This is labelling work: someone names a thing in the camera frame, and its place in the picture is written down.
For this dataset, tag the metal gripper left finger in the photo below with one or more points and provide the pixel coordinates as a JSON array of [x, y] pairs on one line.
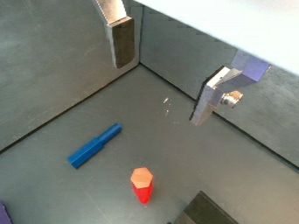
[[120, 30]]

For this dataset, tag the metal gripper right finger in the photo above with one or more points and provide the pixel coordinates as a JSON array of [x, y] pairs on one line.
[[219, 90]]

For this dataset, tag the blue peg object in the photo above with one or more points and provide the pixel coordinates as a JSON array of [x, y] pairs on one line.
[[87, 151]]

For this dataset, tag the black regrasp fixture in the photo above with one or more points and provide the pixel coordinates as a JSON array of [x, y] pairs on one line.
[[203, 211]]

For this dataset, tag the red hexagonal peg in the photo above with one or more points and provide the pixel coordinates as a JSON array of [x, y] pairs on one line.
[[141, 181]]

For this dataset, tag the purple base block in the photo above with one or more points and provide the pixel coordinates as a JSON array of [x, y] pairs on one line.
[[4, 216]]

